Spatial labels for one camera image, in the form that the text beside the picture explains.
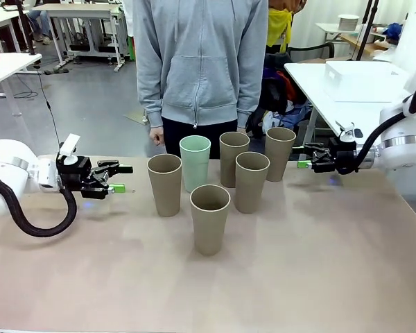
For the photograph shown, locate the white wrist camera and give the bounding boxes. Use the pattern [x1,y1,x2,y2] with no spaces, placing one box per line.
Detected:
[334,121,365,144]
[58,134,81,166]

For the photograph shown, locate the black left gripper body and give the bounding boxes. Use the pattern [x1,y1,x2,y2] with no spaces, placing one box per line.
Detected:
[56,155,93,192]

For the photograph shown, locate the metal mannequin base plate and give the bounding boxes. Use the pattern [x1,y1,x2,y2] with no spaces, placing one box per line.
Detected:
[123,110,150,126]

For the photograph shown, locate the mint green tall cup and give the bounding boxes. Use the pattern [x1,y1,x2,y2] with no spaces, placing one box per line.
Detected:
[179,135,211,194]

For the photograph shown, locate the black office chair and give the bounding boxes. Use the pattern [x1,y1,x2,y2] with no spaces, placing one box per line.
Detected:
[286,41,336,64]

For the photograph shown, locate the stack of white plates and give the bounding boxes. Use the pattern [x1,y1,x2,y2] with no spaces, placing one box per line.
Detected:
[337,13,361,33]

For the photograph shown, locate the black light stand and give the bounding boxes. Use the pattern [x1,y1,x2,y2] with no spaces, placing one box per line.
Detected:
[354,0,381,62]

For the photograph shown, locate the light wooden board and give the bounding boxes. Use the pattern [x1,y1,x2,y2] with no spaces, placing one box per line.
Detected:
[339,33,391,57]

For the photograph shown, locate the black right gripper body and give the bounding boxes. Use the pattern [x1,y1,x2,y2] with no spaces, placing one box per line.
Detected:
[333,138,361,175]

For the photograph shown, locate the seated person in jeans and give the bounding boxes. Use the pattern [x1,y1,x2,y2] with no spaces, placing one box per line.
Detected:
[26,9,53,46]

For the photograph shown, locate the pile of colourful clothes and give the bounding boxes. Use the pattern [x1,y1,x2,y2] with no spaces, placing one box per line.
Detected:
[245,51,315,140]

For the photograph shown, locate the white plastic basket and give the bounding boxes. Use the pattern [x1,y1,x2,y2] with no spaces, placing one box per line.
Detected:
[324,59,408,103]

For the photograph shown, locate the black tripod stand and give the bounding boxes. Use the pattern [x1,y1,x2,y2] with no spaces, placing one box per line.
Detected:
[15,0,42,69]

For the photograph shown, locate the white background desk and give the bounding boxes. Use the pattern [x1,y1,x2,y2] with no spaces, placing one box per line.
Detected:
[0,10,33,53]
[33,3,126,73]

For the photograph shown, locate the black left arm hose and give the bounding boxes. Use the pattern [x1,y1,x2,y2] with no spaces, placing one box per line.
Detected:
[0,168,79,239]

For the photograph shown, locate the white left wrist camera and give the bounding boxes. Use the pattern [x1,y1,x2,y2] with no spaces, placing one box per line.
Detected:
[58,134,81,166]

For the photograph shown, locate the person's left forearm grey sleeve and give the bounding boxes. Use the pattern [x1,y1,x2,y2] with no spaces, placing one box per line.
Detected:
[236,51,270,129]

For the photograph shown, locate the black arm hose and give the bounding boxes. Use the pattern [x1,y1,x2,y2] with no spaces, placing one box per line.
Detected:
[336,67,416,175]
[0,168,79,239]

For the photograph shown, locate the yellow garment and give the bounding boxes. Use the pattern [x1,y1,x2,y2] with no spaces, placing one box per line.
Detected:
[266,8,294,49]

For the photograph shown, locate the blue cloth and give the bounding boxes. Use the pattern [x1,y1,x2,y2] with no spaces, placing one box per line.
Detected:
[382,22,405,40]

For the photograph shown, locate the person's right hand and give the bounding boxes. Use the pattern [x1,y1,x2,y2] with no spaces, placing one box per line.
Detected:
[148,126,166,146]

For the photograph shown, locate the brown tall cup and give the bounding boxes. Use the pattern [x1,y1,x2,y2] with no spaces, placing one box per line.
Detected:
[189,184,232,257]
[218,131,251,189]
[146,153,183,218]
[234,151,271,214]
[265,126,297,182]

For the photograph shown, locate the black right arm hose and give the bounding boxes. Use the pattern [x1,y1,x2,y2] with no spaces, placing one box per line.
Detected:
[336,67,416,175]

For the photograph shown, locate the white background table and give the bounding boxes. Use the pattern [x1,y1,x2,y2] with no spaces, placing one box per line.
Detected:
[315,22,403,46]

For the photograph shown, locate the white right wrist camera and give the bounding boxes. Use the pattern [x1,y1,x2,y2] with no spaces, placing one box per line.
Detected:
[334,121,365,144]

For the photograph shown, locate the thin black hanging cable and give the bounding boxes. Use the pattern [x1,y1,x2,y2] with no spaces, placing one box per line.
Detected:
[37,67,62,146]

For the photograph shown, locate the person in grey hoodie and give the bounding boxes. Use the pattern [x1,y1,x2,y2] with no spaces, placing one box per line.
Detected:
[131,0,270,155]

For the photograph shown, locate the person's right forearm grey sleeve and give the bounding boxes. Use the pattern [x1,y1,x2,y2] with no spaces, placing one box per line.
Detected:
[136,51,164,128]

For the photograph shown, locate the green and white garment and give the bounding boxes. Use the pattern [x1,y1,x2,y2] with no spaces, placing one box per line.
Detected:
[125,33,137,62]

